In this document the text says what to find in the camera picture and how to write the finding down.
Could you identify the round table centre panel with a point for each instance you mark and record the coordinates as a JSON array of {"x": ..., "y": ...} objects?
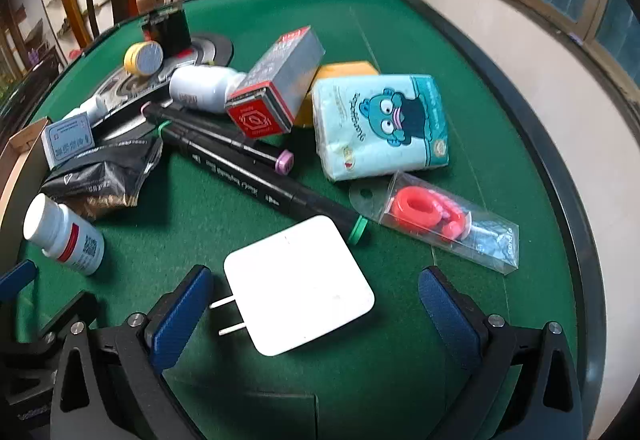
[{"x": 210, "y": 50}]

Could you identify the black ink bottle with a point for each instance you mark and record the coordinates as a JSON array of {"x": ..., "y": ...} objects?
[{"x": 167, "y": 30}]

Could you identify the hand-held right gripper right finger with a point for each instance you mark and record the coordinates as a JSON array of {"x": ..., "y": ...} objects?
[{"x": 450, "y": 315}]

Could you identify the cardboard box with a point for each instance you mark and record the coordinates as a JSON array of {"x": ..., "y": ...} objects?
[{"x": 20, "y": 160}]

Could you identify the large white plastic bottle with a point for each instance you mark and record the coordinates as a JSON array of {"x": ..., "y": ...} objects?
[{"x": 200, "y": 87}]

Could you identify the yellow tape roll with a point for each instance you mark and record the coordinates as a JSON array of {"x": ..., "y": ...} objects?
[{"x": 145, "y": 59}]

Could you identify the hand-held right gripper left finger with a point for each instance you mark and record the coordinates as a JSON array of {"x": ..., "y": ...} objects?
[{"x": 180, "y": 315}]

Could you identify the grey and red box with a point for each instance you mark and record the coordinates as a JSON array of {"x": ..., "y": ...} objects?
[{"x": 280, "y": 75}]

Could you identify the small white printed box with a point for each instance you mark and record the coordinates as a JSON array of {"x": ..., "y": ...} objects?
[{"x": 67, "y": 142}]

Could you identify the yellow packet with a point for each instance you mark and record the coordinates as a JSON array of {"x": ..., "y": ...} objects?
[{"x": 345, "y": 70}]

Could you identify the small white dropper bottle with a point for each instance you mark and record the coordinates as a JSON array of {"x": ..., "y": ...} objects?
[{"x": 90, "y": 109}]

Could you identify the black foil pouch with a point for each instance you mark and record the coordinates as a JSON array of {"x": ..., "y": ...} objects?
[{"x": 95, "y": 175}]

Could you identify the teal cartoon tissue pack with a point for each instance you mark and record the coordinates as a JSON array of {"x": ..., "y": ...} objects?
[{"x": 380, "y": 125}]

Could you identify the black marker green cap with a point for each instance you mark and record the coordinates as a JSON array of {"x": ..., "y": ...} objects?
[{"x": 260, "y": 180}]

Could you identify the white medicine bottle red label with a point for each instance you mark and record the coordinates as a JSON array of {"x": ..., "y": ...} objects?
[{"x": 60, "y": 232}]

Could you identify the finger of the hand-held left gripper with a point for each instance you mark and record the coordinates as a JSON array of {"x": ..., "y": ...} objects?
[
  {"x": 55, "y": 317},
  {"x": 17, "y": 276}
]

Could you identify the white power adapter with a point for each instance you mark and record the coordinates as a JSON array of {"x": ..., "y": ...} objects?
[{"x": 300, "y": 285}]

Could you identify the black marker purple cap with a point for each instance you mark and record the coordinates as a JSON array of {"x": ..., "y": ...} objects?
[{"x": 200, "y": 120}]

